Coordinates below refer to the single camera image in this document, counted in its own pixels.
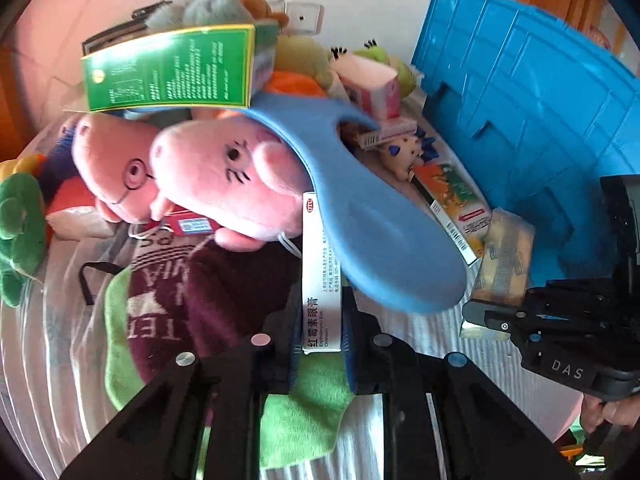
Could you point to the small pink box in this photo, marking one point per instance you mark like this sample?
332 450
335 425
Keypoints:
395 129

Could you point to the white medicine box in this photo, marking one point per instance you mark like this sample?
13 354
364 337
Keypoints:
320 285

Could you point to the green yellow plush bird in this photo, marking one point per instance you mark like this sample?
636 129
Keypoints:
20 230

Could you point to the white blue spotted plush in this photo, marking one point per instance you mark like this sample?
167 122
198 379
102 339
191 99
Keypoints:
402 152

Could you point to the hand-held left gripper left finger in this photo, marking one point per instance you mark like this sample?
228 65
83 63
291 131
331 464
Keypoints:
280 355

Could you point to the brown plush toy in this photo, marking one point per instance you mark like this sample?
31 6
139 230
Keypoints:
260 7

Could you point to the orange green medicine box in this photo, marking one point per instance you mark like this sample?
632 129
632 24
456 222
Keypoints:
450 200

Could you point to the blue plastic hanger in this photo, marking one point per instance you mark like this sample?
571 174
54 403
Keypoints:
370 240

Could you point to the maroon green plush garment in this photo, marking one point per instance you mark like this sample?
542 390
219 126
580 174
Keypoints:
300 410

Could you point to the dark purple garment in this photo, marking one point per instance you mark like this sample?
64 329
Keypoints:
210 300

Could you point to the blue-grey plush toy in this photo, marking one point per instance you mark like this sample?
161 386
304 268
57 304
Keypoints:
215 7

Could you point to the green cardboard box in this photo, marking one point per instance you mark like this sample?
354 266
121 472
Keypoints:
170 70

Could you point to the green frog plush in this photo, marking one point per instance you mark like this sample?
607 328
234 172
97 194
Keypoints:
385 57

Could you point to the pink pig plush with glasses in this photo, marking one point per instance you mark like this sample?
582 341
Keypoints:
115 160

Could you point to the blue plastic crate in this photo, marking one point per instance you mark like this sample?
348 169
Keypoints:
525 110

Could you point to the beige packet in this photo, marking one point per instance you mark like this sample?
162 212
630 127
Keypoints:
505 255

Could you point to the yellow-green plush toy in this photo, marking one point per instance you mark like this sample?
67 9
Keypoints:
300 60

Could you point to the black clip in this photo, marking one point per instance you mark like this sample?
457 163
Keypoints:
150 10

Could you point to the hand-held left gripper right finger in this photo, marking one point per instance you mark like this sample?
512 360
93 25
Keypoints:
357 360

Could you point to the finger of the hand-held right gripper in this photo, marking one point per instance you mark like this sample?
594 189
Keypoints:
492 322
560 292

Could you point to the pink pig plush with eyelashes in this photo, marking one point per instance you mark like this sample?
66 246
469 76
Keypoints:
225 180

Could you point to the orange plush toy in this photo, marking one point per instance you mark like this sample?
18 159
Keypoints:
295 85

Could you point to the pink tissue box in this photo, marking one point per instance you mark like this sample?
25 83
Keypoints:
372 85

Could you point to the person's right hand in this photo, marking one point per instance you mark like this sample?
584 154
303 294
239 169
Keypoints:
605 412

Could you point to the white wall socket panel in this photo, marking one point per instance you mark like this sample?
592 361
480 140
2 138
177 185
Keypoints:
302 15

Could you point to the pink white packet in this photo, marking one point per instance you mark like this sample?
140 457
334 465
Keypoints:
75 220

